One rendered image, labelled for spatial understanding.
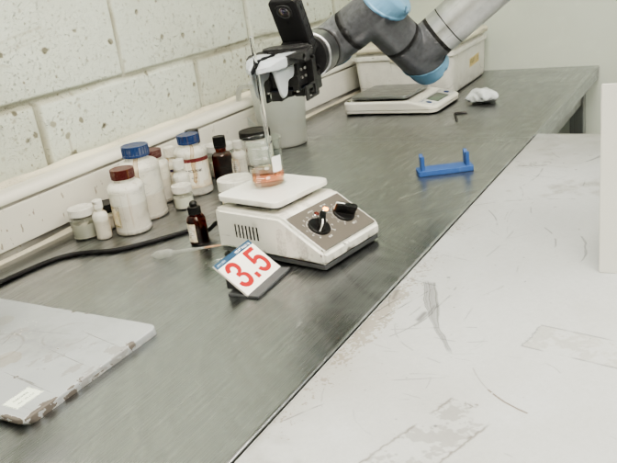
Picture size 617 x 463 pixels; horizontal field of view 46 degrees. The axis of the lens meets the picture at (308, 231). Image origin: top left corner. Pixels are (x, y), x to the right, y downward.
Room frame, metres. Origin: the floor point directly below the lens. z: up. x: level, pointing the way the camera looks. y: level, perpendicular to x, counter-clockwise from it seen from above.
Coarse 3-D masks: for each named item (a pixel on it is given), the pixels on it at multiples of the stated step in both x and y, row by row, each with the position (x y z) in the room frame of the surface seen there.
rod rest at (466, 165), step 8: (464, 152) 1.26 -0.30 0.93; (464, 160) 1.26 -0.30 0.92; (416, 168) 1.27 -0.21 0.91; (424, 168) 1.25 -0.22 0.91; (432, 168) 1.26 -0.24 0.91; (440, 168) 1.25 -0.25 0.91; (448, 168) 1.24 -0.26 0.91; (456, 168) 1.24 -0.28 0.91; (464, 168) 1.24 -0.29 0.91; (472, 168) 1.24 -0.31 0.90
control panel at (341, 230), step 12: (324, 204) 0.97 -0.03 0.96; (300, 216) 0.94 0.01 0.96; (312, 216) 0.94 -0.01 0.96; (360, 216) 0.97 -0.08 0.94; (300, 228) 0.91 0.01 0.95; (336, 228) 0.93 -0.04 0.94; (348, 228) 0.94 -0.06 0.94; (360, 228) 0.94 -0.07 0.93; (312, 240) 0.89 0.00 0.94; (324, 240) 0.90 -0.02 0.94; (336, 240) 0.91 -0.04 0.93
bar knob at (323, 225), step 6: (318, 216) 0.93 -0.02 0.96; (324, 216) 0.92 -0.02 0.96; (312, 222) 0.92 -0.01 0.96; (318, 222) 0.91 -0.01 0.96; (324, 222) 0.91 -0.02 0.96; (312, 228) 0.91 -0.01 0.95; (318, 228) 0.91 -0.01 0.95; (324, 228) 0.92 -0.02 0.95; (330, 228) 0.92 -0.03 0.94; (324, 234) 0.91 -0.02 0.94
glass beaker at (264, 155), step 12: (252, 144) 1.00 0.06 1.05; (264, 144) 1.00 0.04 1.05; (276, 144) 1.01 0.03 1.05; (252, 156) 1.00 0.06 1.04; (264, 156) 1.00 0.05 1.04; (276, 156) 1.01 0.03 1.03; (252, 168) 1.01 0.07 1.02; (264, 168) 1.00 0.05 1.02; (276, 168) 1.00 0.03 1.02; (252, 180) 1.01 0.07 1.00; (264, 180) 1.00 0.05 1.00; (276, 180) 1.00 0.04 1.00
